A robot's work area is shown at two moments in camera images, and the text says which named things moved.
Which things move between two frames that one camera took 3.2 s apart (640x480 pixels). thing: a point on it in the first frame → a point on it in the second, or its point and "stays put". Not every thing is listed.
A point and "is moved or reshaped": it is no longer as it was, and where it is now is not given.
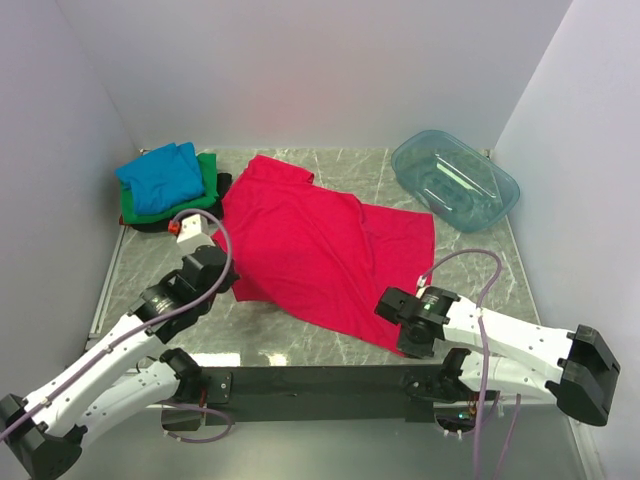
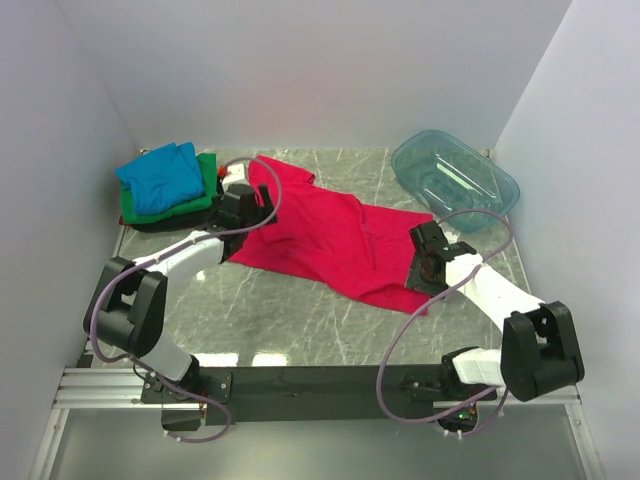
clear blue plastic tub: (455, 181) stays put
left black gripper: (231, 276) → (266, 208)
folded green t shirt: (208, 170) stays put
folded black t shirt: (210, 210) stays put
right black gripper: (412, 349) → (414, 279)
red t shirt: (320, 252) is moved or reshaped
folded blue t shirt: (164, 178) stays put
